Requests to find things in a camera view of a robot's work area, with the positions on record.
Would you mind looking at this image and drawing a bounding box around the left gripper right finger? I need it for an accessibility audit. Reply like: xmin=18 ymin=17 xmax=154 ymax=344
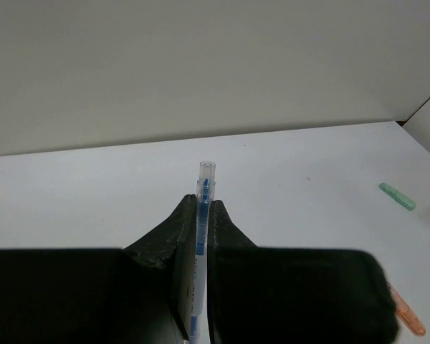
xmin=207 ymin=201 xmax=399 ymax=343

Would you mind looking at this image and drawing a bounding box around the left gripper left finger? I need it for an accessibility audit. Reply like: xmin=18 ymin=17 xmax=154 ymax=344
xmin=0 ymin=195 xmax=196 ymax=343

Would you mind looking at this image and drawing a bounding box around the blue white pen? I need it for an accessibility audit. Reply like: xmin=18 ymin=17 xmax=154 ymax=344
xmin=189 ymin=161 xmax=216 ymax=343

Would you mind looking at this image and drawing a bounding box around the orange clear cap highlighter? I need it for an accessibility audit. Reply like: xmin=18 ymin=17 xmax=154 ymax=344
xmin=387 ymin=283 xmax=426 ymax=337

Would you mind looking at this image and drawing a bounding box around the green highlighter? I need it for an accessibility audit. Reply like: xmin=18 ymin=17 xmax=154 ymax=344
xmin=378 ymin=183 xmax=416 ymax=211

